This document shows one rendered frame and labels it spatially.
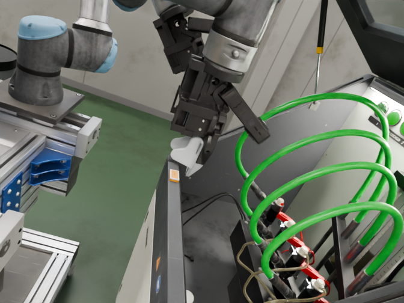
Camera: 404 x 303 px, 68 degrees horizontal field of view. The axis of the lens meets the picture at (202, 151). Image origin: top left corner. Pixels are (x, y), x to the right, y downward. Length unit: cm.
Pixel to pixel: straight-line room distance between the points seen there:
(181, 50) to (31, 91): 52
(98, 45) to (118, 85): 265
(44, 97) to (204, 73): 64
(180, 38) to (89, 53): 40
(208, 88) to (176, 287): 43
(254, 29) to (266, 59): 283
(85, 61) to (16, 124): 29
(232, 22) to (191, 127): 17
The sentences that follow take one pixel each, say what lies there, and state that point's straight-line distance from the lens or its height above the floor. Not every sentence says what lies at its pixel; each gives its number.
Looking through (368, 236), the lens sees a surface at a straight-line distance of 75.
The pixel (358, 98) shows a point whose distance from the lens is 73.
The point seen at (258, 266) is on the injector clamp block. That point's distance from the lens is 80.
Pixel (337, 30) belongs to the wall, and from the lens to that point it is 361.
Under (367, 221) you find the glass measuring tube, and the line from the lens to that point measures 94.
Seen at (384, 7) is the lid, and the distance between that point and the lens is 90.
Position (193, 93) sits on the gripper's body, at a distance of 47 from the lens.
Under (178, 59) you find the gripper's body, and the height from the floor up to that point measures 136.
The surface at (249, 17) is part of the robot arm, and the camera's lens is 43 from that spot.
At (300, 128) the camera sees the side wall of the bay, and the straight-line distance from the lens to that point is 109.
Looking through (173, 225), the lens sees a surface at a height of 95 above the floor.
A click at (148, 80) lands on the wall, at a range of 354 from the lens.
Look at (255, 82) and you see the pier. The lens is 331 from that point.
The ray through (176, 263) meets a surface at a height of 95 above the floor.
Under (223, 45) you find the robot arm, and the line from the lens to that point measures 44.
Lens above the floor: 151
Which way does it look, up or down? 28 degrees down
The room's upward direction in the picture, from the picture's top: 23 degrees clockwise
